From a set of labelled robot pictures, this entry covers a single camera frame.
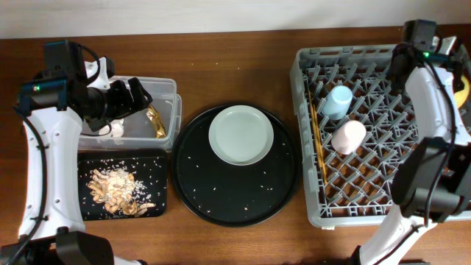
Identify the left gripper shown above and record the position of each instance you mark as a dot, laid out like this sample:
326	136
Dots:
126	106

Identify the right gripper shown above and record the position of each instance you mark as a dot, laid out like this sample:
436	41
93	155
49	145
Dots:
455	68

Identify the white tissue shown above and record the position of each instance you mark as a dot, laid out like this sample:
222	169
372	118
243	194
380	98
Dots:
117	128

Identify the gold foil wrapper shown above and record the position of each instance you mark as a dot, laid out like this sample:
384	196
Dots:
155	119

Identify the yellow bowl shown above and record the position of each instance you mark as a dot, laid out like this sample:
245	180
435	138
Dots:
462	95

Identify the food scraps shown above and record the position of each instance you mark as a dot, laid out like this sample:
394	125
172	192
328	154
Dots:
117	191

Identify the grey round plate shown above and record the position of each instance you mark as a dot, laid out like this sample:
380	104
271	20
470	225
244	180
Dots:
241	135

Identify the blue plastic cup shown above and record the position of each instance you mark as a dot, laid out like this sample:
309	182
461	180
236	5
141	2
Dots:
337	102

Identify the pink plastic cup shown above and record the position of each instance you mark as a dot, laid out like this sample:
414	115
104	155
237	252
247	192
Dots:
348	137

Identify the wooden chopstick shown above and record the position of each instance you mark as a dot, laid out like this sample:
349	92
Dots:
318	143
311	102

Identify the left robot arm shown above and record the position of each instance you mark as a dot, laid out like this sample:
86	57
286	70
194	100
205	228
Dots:
53	110

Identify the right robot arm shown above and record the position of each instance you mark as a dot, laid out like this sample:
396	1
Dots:
434	181

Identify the grey dishwasher rack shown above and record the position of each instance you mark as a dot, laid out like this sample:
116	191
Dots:
358	185

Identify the clear plastic bin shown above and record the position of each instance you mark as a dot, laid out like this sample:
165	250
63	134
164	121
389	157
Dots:
138	131

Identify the black rectangular tray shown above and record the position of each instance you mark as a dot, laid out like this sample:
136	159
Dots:
154	176

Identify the round black tray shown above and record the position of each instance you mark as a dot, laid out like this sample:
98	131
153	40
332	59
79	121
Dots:
229	195

